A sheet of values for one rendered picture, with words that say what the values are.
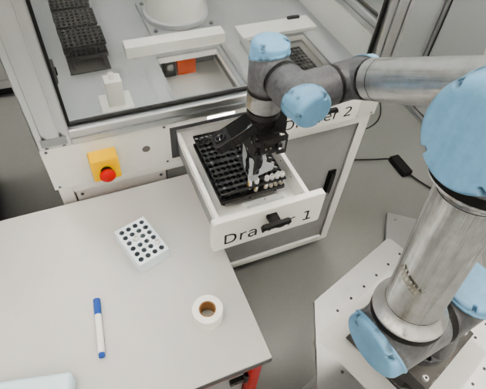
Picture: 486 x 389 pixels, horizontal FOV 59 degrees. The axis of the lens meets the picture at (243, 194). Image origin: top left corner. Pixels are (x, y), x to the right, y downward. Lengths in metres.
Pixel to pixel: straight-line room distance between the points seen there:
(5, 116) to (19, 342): 1.97
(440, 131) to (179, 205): 0.85
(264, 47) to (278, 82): 0.07
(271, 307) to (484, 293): 1.20
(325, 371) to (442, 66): 0.66
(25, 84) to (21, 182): 1.46
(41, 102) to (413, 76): 0.76
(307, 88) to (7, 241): 0.85
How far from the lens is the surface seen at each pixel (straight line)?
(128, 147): 1.18
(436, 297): 0.65
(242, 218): 0.97
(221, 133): 0.93
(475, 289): 0.83
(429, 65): 0.70
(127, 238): 1.12
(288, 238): 1.91
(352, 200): 2.32
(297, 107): 0.74
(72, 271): 1.14
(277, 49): 0.80
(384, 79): 0.75
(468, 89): 0.45
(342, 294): 1.10
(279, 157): 1.17
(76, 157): 1.18
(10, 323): 1.12
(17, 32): 0.98
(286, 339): 1.85
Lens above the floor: 1.70
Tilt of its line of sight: 50 degrees down
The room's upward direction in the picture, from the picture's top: 5 degrees clockwise
